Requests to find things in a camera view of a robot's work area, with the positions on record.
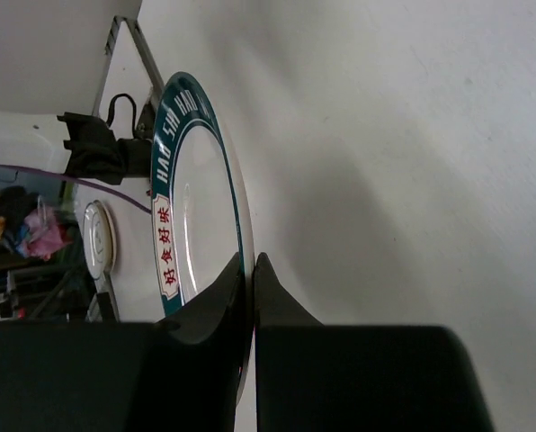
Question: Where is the white round device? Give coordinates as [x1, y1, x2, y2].
[81, 200, 116, 280]

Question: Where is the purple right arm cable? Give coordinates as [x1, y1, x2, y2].
[0, 162, 153, 215]

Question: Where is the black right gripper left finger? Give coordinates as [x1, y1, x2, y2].
[0, 257, 242, 431]

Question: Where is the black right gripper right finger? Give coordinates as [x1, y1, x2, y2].
[254, 254, 493, 431]

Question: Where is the white plate green rim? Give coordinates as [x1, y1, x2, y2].
[148, 70, 256, 388]

